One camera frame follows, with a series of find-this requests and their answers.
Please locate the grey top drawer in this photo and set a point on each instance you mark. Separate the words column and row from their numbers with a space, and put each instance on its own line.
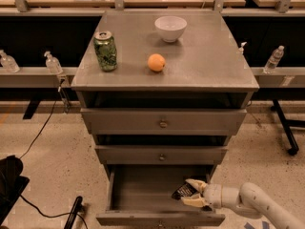
column 163, row 121

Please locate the green soda can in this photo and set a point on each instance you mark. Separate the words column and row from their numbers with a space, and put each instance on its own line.
column 105, row 50

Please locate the black chair base leg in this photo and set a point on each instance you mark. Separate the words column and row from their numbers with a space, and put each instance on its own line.
column 287, row 124

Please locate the small white pump bottle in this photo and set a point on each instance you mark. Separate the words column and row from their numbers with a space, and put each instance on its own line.
column 242, row 46

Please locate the clear pump bottle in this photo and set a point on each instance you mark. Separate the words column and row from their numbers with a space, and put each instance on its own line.
column 8, row 63
column 52, row 63

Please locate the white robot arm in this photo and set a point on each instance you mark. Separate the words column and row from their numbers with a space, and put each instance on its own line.
column 248, row 201

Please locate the orange fruit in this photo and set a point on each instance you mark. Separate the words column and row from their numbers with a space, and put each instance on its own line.
column 156, row 62

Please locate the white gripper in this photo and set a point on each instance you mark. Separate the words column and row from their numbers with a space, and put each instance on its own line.
column 212, row 194

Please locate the grey drawer cabinet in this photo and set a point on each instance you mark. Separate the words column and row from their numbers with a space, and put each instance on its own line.
column 204, row 68

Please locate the grey middle drawer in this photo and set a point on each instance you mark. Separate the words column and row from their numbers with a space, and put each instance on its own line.
column 160, row 155

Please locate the clear water bottle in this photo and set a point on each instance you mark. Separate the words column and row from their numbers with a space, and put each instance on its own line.
column 274, row 59

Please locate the black bar on floor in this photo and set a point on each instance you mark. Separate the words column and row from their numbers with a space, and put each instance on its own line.
column 76, row 208

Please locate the white bowl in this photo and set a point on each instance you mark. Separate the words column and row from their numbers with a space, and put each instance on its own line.
column 170, row 28

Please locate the grey open bottom drawer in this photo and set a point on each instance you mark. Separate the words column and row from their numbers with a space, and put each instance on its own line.
column 141, row 195

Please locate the clear pump bottle far left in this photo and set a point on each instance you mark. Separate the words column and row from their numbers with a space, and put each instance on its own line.
column 8, row 63

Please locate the black object lower left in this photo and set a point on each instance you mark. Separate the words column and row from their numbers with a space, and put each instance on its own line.
column 12, row 184

